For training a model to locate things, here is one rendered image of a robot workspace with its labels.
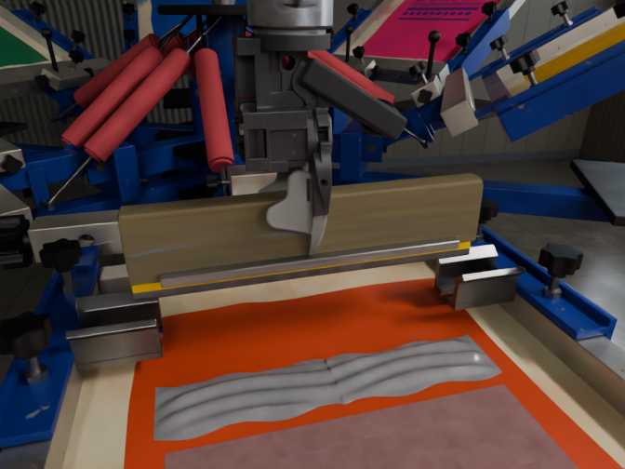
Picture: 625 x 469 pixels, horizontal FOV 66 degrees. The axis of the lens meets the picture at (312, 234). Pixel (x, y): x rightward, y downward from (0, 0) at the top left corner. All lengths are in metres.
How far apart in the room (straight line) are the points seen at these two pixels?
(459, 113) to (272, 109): 0.52
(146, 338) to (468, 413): 0.33
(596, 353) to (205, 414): 0.40
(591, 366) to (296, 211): 0.34
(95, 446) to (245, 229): 0.24
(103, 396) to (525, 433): 0.41
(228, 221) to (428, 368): 0.26
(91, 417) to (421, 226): 0.39
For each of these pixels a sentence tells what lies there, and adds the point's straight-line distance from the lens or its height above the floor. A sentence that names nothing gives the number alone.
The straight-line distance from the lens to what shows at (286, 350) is 0.57.
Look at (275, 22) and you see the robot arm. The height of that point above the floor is 1.30.
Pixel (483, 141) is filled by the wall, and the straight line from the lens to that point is 4.87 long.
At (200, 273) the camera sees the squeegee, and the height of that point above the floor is 1.07.
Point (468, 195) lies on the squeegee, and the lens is 0.56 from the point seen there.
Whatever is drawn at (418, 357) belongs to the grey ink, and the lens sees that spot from 0.56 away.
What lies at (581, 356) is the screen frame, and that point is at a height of 0.98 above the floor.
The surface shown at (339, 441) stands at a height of 0.96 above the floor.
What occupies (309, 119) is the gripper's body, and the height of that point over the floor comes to 1.22.
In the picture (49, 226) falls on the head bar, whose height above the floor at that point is 1.04.
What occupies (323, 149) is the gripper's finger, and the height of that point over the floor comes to 1.19.
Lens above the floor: 1.31
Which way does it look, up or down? 25 degrees down
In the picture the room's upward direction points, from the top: straight up
